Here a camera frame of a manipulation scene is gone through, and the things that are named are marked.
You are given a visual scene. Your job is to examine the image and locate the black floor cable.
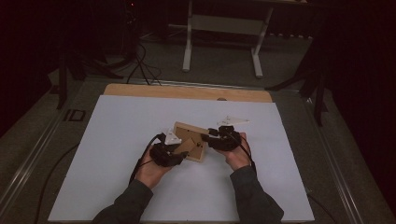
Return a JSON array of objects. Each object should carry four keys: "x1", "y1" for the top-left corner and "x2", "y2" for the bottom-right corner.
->
[
  {"x1": 305, "y1": 191, "x2": 340, "y2": 224},
  {"x1": 33, "y1": 142, "x2": 81, "y2": 224}
]

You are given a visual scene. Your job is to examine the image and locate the black floor cables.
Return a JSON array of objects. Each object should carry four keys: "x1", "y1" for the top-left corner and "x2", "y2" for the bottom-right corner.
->
[{"x1": 125, "y1": 40, "x2": 163, "y2": 87}]

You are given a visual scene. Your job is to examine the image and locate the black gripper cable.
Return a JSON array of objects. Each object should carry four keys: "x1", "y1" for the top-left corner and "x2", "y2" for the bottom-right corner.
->
[
  {"x1": 229, "y1": 131, "x2": 259, "y2": 175},
  {"x1": 128, "y1": 133, "x2": 167, "y2": 187}
]

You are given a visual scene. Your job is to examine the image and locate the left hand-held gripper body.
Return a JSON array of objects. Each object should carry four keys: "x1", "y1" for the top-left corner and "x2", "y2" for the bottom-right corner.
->
[{"x1": 148, "y1": 127, "x2": 189, "y2": 168}]

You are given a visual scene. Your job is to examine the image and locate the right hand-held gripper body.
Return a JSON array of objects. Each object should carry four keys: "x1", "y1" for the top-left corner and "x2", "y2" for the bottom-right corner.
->
[{"x1": 206, "y1": 115, "x2": 250, "y2": 153}]

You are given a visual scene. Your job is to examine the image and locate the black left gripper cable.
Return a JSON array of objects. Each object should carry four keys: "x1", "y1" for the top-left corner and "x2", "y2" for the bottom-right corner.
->
[{"x1": 128, "y1": 133, "x2": 167, "y2": 187}]

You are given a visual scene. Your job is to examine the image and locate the white metal table frame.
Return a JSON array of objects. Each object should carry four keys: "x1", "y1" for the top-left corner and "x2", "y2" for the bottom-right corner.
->
[{"x1": 181, "y1": 0, "x2": 276, "y2": 79}]

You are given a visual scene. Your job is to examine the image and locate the person's left hand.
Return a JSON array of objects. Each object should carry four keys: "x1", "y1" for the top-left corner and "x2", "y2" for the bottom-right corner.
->
[{"x1": 134, "y1": 148, "x2": 175, "y2": 190}]

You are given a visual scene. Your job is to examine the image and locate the white table mat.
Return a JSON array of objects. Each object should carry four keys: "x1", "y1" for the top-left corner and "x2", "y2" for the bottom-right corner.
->
[{"x1": 48, "y1": 94, "x2": 316, "y2": 223}]

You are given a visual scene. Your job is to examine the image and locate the black metal stand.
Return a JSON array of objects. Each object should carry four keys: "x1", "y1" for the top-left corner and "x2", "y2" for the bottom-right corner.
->
[{"x1": 265, "y1": 12, "x2": 330, "y2": 127}]

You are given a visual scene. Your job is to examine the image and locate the person's right hand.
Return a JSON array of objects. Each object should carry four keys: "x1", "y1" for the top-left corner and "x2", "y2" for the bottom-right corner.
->
[{"x1": 217, "y1": 132, "x2": 253, "y2": 172}]

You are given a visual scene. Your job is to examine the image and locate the aluminium rail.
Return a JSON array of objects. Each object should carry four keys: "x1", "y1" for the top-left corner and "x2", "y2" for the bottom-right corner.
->
[
  {"x1": 0, "y1": 79, "x2": 87, "y2": 214},
  {"x1": 83, "y1": 77, "x2": 302, "y2": 93},
  {"x1": 299, "y1": 91, "x2": 365, "y2": 224}
]

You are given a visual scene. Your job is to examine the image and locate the square wooden photo frame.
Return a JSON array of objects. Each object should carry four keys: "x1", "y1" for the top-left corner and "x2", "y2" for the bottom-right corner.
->
[{"x1": 172, "y1": 120, "x2": 210, "y2": 163}]

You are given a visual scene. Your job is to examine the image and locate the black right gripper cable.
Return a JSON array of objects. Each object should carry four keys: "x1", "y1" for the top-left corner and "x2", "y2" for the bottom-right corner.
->
[{"x1": 229, "y1": 131, "x2": 259, "y2": 175}]

